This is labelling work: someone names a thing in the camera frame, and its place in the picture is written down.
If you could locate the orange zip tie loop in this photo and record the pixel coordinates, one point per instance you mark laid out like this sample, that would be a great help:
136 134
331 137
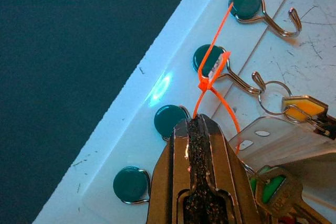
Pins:
203 85

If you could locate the white board panel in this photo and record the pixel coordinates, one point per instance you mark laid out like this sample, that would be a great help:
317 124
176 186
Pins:
309 51

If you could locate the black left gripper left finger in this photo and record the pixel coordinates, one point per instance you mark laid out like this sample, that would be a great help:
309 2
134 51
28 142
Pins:
170 182

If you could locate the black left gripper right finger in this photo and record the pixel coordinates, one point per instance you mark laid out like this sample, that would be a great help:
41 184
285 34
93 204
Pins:
225 176

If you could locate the green-capped brass key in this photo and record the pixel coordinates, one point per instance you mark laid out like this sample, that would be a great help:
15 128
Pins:
282 197

